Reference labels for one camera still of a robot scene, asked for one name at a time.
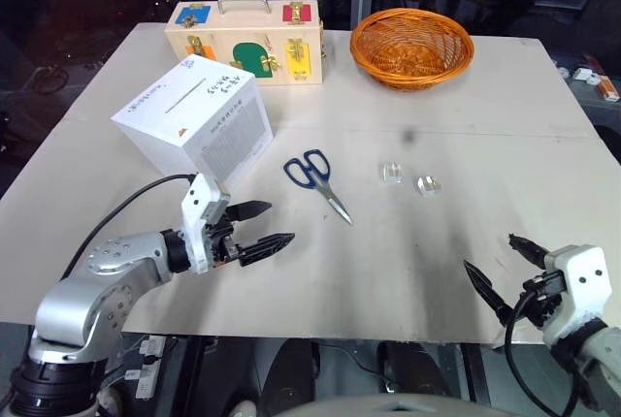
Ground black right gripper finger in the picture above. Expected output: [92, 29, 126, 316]
[507, 232, 552, 271]
[463, 259, 515, 327]

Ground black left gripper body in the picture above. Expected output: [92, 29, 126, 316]
[203, 196, 244, 269]

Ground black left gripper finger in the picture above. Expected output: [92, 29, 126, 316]
[237, 231, 296, 269]
[226, 200, 273, 223]

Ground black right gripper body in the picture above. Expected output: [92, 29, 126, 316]
[516, 269, 569, 329]

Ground white slotted cardboard box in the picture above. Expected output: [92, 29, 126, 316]
[110, 52, 273, 190]

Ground clear plastic block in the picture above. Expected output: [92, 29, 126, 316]
[377, 160, 406, 184]
[411, 174, 442, 199]

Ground dark rounded shape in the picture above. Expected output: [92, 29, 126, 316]
[261, 338, 321, 408]

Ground pale robot torso top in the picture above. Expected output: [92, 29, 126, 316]
[271, 390, 491, 417]

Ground orange and white small box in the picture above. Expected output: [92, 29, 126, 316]
[599, 75, 621, 103]

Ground small white plastic parts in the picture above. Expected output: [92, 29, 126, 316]
[574, 67, 603, 86]

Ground wooden latch box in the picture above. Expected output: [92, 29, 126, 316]
[163, 0, 325, 86]

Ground orange wicker basket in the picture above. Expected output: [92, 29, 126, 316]
[349, 7, 475, 92]

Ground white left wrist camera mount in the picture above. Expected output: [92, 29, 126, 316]
[180, 173, 232, 276]

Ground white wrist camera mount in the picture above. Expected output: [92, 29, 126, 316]
[180, 173, 232, 276]
[542, 243, 611, 348]

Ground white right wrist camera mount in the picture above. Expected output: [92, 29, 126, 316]
[542, 243, 611, 348]

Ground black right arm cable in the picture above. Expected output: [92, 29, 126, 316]
[503, 290, 581, 417]

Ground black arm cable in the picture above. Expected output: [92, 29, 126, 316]
[60, 173, 198, 287]
[503, 290, 581, 417]

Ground blue handled scissors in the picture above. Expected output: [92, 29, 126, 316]
[282, 147, 354, 227]

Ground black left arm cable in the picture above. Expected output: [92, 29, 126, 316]
[60, 173, 198, 287]

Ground coiled black floor cable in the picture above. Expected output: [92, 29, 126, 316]
[32, 65, 69, 96]

